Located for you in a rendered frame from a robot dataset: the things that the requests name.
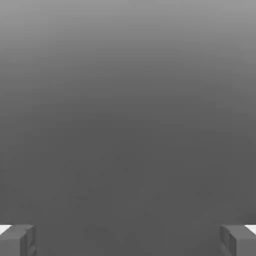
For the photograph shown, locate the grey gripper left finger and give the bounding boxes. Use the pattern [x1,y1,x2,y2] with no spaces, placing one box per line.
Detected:
[0,223,38,256]

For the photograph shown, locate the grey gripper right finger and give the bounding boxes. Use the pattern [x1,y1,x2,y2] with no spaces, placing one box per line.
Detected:
[218,224,256,256]

